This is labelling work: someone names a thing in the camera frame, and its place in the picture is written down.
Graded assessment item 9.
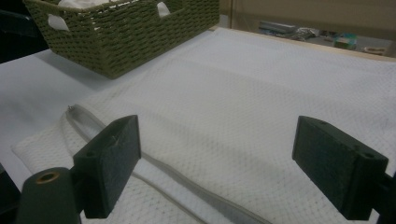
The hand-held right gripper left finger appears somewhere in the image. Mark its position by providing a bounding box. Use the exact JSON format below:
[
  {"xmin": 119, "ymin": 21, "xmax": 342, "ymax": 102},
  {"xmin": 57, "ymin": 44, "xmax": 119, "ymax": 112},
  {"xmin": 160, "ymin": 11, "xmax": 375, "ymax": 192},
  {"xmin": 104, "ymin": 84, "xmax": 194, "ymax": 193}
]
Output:
[{"xmin": 73, "ymin": 115, "xmax": 142, "ymax": 219}]

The green woven basket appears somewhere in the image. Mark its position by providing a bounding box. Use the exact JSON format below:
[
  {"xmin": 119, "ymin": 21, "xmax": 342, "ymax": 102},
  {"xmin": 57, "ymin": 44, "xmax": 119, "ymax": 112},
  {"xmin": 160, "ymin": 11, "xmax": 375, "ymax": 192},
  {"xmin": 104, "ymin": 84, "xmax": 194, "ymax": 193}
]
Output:
[{"xmin": 22, "ymin": 0, "xmax": 220, "ymax": 79}]

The small green box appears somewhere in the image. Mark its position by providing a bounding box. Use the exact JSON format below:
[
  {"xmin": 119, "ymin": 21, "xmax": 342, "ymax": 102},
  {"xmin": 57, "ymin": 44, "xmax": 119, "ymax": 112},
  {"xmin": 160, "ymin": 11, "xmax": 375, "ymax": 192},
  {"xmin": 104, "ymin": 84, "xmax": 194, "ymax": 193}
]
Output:
[{"xmin": 333, "ymin": 33, "xmax": 359, "ymax": 50}]

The white mesh laundry bag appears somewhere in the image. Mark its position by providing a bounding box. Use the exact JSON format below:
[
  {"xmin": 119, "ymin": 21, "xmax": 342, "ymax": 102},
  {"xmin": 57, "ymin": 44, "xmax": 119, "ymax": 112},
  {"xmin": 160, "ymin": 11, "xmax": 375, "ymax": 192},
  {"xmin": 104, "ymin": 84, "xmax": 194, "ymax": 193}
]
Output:
[{"xmin": 11, "ymin": 27, "xmax": 396, "ymax": 224}]

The white cloth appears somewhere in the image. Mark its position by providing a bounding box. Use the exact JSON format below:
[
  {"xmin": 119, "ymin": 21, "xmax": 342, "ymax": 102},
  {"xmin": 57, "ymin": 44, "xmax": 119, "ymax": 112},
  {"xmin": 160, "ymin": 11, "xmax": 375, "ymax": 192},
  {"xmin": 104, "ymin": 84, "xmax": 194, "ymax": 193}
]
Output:
[{"xmin": 47, "ymin": 0, "xmax": 172, "ymax": 32}]

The silvery clutter on floor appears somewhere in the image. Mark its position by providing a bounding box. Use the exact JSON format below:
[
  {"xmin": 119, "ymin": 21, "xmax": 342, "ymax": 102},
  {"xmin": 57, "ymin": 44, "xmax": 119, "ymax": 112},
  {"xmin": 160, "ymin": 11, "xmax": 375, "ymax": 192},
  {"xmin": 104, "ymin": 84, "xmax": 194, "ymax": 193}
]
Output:
[{"xmin": 258, "ymin": 21, "xmax": 316, "ymax": 42}]

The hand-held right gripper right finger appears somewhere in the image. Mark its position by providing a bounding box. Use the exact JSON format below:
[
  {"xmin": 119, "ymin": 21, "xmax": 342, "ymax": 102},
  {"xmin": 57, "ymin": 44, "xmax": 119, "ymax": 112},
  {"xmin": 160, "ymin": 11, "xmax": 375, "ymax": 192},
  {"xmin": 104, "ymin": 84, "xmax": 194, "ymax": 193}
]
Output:
[{"xmin": 291, "ymin": 115, "xmax": 390, "ymax": 221}]

